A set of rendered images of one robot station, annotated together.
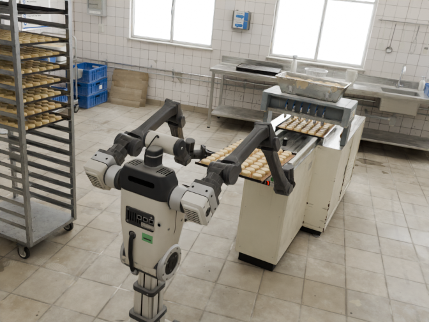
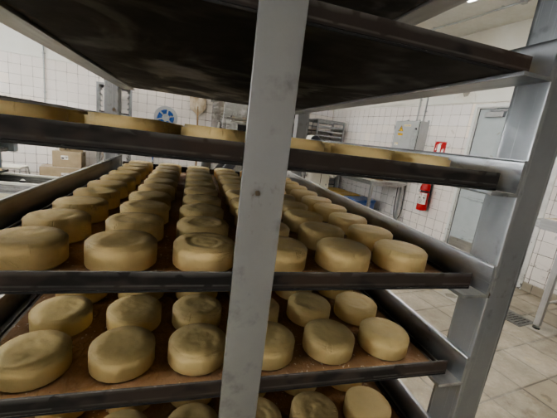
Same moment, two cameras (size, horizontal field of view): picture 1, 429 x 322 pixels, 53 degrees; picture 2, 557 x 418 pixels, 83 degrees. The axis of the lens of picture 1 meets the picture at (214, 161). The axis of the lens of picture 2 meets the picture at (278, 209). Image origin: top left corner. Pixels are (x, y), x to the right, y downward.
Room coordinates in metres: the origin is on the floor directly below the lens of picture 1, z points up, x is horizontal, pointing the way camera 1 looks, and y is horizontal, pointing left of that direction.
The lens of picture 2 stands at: (3.09, 1.89, 1.33)
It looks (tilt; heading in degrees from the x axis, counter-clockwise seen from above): 12 degrees down; 232
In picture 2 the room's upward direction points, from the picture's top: 7 degrees clockwise
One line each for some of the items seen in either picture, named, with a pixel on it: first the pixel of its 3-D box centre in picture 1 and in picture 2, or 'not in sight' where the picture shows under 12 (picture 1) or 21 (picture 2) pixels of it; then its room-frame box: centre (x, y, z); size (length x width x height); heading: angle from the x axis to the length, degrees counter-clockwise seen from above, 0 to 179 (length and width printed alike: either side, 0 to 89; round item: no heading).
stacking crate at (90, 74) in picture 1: (87, 72); not in sight; (6.77, 2.16, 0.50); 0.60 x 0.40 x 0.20; 169
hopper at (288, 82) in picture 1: (311, 87); not in sight; (3.52, -0.73, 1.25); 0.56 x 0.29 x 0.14; 66
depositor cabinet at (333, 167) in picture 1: (309, 163); not in sight; (3.95, -0.93, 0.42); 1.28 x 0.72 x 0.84; 156
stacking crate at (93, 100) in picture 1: (87, 97); not in sight; (6.77, 2.16, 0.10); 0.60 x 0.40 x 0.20; 165
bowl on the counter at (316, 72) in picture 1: (315, 74); not in sight; (6.16, -1.30, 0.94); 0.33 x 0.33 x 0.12
